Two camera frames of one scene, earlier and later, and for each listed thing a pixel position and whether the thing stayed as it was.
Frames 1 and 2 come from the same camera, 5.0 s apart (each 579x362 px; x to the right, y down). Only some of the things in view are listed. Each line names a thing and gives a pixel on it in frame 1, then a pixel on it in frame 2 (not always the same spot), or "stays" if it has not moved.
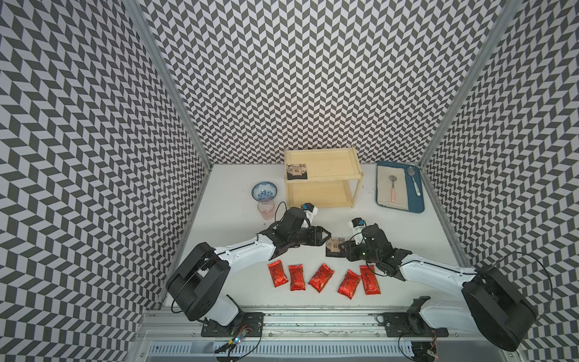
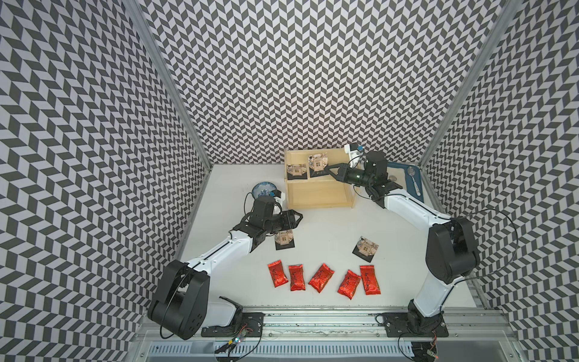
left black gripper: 320,240 → 289,220
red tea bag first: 277,274 stays
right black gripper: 350,251 → 342,171
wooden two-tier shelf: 323,176 stays
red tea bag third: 321,278 stays
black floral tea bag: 296,171 stays
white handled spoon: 411,171 stays
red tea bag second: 297,280 stays
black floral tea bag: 332,248 → 318,164
